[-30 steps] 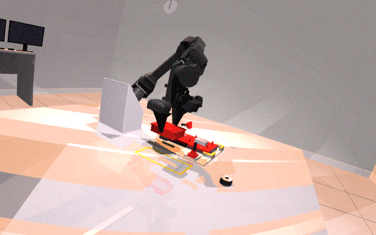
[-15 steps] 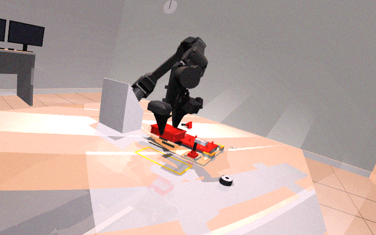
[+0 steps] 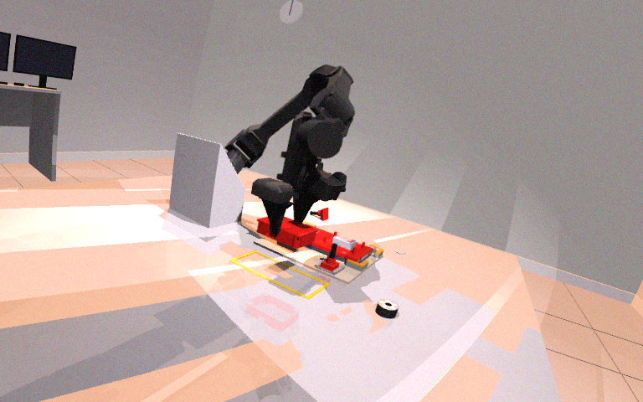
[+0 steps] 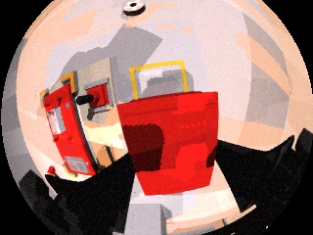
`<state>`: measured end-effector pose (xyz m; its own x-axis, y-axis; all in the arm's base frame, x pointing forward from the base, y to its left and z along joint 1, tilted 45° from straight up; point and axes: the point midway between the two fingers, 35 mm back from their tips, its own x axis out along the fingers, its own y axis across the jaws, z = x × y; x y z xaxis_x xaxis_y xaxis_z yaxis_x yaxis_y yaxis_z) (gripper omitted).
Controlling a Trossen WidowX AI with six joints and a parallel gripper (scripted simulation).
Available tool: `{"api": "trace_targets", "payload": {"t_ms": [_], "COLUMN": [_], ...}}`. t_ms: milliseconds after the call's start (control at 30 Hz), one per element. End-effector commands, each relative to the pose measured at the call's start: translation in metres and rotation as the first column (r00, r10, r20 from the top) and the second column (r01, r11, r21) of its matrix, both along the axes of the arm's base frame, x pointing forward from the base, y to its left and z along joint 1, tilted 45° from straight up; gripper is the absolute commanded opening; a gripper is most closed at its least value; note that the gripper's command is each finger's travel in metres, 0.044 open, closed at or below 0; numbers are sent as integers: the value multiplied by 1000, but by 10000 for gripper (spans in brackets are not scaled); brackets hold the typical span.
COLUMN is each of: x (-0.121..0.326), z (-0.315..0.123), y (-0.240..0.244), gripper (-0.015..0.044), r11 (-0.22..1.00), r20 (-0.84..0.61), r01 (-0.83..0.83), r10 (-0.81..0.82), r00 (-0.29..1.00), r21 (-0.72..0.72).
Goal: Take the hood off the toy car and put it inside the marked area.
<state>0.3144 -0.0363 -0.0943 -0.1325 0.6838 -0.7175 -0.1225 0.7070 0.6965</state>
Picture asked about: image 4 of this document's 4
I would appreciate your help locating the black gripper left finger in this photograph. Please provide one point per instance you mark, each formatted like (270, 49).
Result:
(105, 195)

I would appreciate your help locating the black toy tyre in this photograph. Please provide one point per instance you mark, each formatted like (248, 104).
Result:
(134, 7)

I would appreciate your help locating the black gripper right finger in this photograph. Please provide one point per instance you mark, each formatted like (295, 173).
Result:
(247, 170)

